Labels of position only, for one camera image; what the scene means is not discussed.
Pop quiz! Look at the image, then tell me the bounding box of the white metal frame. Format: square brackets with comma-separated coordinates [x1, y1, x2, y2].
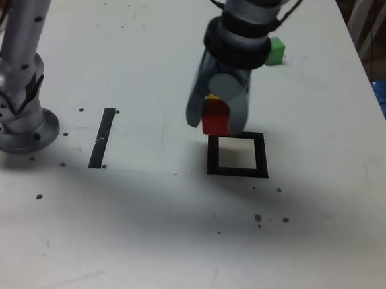
[344, 0, 386, 63]

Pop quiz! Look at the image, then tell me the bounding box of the black tape strip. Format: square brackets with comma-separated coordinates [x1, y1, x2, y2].
[88, 106, 117, 171]

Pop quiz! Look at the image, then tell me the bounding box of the black tape square outline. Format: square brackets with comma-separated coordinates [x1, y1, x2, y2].
[205, 128, 273, 181]

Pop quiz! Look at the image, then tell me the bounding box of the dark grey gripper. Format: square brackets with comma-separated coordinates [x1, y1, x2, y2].
[183, 48, 257, 139]

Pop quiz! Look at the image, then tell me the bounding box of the blue plastic object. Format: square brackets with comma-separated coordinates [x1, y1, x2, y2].
[368, 78, 386, 118]

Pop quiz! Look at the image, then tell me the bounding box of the green cube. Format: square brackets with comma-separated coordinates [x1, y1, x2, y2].
[263, 35, 287, 68]

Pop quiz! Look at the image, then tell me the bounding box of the red cube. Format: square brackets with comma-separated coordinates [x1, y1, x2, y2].
[199, 98, 234, 137]

